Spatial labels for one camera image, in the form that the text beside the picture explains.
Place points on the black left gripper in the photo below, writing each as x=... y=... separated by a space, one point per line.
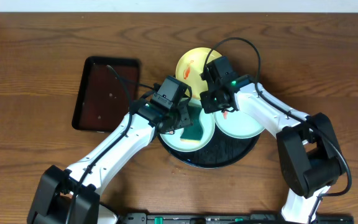
x=180 y=121

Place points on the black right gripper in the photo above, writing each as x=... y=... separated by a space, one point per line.
x=206 y=105

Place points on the green yellow sponge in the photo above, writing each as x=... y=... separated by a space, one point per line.
x=193 y=133

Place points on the light green plate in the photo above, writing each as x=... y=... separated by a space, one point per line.
x=237 y=124
x=173 y=140

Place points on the yellow plate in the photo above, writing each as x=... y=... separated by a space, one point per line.
x=190 y=67

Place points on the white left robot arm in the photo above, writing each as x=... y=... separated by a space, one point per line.
x=73 y=195

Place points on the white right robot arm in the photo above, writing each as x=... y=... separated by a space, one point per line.
x=310 y=157

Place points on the black round tray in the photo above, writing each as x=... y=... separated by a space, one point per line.
x=222 y=150

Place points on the black rectangular tray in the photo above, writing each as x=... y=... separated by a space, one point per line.
x=102 y=103

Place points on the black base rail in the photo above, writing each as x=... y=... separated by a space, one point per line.
x=182 y=218

